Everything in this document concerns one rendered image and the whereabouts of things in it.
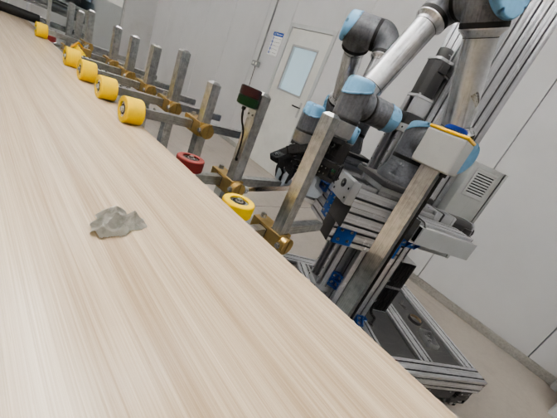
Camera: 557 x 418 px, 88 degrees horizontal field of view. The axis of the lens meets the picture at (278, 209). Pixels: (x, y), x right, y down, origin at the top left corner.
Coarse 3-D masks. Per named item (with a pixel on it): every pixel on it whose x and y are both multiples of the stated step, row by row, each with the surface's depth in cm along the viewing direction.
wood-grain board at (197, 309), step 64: (0, 64) 93; (0, 128) 56; (64, 128) 68; (128, 128) 87; (0, 192) 40; (64, 192) 45; (128, 192) 53; (192, 192) 64; (0, 256) 31; (64, 256) 34; (128, 256) 38; (192, 256) 44; (256, 256) 51; (0, 320) 25; (64, 320) 27; (128, 320) 30; (192, 320) 33; (256, 320) 37; (320, 320) 42; (0, 384) 21; (64, 384) 23; (128, 384) 25; (192, 384) 27; (256, 384) 29; (320, 384) 32; (384, 384) 36
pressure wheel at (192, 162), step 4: (180, 152) 83; (184, 152) 85; (180, 156) 80; (184, 156) 82; (188, 156) 83; (192, 156) 83; (196, 156) 86; (180, 160) 80; (184, 160) 80; (188, 160) 80; (192, 160) 81; (196, 160) 83; (200, 160) 84; (184, 164) 80; (188, 164) 80; (192, 164) 80; (196, 164) 81; (200, 164) 82; (188, 168) 80; (192, 168) 81; (196, 168) 82; (200, 168) 83; (192, 172) 81; (196, 172) 82; (200, 172) 84
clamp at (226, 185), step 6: (216, 168) 95; (222, 174) 93; (222, 180) 93; (228, 180) 91; (222, 186) 93; (228, 186) 91; (234, 186) 90; (240, 186) 91; (228, 192) 91; (234, 192) 90; (240, 192) 92
